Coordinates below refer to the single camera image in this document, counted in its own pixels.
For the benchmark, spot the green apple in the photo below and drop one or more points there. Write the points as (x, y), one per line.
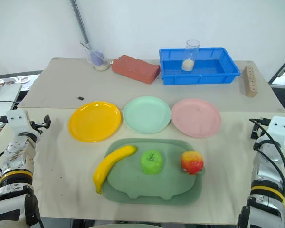
(151, 162)

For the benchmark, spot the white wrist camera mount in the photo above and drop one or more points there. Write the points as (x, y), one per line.
(280, 129)
(17, 120)

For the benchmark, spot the black framed equipment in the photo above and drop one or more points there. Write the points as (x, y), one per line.
(283, 78)

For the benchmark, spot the blue plastic bin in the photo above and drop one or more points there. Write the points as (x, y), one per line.
(199, 71)

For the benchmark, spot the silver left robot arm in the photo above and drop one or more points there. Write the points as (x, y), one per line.
(16, 164)

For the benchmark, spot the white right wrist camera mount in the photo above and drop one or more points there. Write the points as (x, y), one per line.
(280, 129)

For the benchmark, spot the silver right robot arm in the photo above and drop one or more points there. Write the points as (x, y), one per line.
(266, 171)

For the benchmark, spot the glass cup with purple sponge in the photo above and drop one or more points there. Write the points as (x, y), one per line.
(97, 58)

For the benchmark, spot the silver laptop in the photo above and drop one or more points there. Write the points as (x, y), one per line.
(4, 93)

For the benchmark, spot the wooden block with holes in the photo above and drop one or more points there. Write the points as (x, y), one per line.
(249, 81)

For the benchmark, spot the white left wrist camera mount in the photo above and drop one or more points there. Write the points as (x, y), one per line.
(17, 120)

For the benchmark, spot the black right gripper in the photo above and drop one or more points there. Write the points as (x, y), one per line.
(254, 131)

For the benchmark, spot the green plastic tray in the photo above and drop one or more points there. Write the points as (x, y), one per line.
(154, 187)

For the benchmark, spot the pink plate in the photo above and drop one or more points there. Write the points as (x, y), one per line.
(196, 118)

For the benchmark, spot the beige table mat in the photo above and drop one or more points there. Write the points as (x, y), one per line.
(61, 83)

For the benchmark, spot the red brick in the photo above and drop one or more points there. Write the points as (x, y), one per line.
(135, 69)

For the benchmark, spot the red yellow peach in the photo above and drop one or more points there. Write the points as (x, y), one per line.
(192, 162)

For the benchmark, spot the white table cloth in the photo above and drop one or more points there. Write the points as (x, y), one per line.
(61, 180)

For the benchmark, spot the mint green plate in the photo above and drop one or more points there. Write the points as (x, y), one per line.
(146, 114)

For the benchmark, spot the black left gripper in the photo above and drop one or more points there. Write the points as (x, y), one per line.
(36, 126)

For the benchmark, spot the tall clear plastic cup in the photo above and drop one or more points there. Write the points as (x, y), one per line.
(189, 57)

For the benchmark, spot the yellow plate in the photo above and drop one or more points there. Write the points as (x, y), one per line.
(95, 121)

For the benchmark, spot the yellow banana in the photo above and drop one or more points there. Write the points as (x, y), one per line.
(110, 164)

